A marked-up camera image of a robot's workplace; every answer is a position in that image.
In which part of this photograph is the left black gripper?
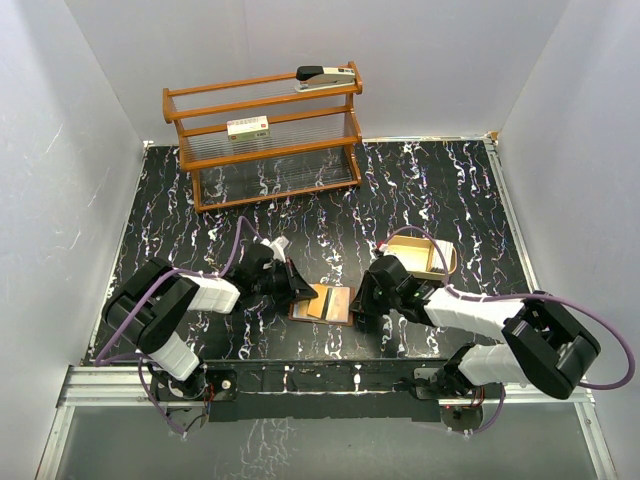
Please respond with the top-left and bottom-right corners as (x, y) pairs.
(253, 257), (317, 304)

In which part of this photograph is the orange credit card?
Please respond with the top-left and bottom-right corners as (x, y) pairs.
(290, 300), (311, 320)
(326, 287), (351, 323)

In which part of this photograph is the brown leather card holder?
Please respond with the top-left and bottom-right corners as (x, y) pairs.
(289, 284), (355, 326)

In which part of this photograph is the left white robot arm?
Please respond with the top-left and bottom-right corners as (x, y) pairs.
(101, 241), (318, 399)

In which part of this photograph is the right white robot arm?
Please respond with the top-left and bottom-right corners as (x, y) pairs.
(349, 255), (601, 400)

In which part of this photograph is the stack of cards in tray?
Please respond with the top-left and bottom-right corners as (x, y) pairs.
(429, 240), (454, 274)

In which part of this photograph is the beige oval tray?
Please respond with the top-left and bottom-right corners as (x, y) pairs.
(383, 235), (457, 280)

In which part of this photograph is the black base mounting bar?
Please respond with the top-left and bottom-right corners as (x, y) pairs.
(206, 358), (475, 423)

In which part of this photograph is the wooden three-tier shelf rack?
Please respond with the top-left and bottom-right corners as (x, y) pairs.
(162, 62), (363, 213)

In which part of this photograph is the white and red staples box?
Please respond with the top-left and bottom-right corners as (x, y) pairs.
(226, 115), (270, 142)

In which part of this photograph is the black and beige stapler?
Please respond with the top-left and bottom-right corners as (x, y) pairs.
(294, 65), (356, 93)

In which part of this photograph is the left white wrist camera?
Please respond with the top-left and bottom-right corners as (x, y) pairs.
(266, 236), (290, 262)

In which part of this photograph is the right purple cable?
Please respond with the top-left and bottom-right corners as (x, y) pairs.
(375, 226), (636, 434)

